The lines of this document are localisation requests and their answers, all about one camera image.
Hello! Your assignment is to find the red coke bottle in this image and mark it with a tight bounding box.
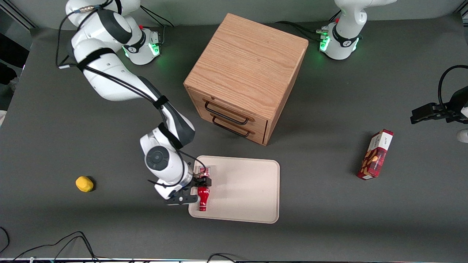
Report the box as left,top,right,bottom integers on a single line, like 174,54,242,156
197,165,212,213

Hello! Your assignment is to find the beige plastic tray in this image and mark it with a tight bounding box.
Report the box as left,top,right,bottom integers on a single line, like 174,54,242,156
188,156,280,224

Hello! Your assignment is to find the red snack box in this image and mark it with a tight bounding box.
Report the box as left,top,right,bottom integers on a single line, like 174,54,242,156
357,129,394,180

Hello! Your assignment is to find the yellow lemon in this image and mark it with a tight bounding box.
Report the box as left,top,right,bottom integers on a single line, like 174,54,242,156
75,176,94,193

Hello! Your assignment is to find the wooden drawer cabinet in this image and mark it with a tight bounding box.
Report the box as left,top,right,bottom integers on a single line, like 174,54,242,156
184,13,309,146

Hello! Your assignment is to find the black looped cable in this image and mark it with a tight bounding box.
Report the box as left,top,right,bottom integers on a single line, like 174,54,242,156
438,65,468,110

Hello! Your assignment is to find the black wire drawer handle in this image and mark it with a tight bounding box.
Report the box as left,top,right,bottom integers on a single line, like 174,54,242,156
204,101,250,125
212,117,251,138

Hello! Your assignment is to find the black cable on table edge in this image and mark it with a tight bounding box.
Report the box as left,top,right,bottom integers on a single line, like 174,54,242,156
0,226,10,253
10,231,100,262
206,253,238,263

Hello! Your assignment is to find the black cable along right arm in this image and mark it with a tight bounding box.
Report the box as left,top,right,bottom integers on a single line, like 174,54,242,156
55,0,200,187

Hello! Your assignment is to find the black cable at left base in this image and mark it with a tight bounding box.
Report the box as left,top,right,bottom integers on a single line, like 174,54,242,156
275,21,329,41

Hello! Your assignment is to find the black cable at base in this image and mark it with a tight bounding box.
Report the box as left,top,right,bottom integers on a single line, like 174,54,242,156
275,21,329,41
140,5,174,28

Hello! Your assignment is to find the black cable at right base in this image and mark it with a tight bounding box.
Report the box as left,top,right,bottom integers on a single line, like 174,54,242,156
140,5,174,28

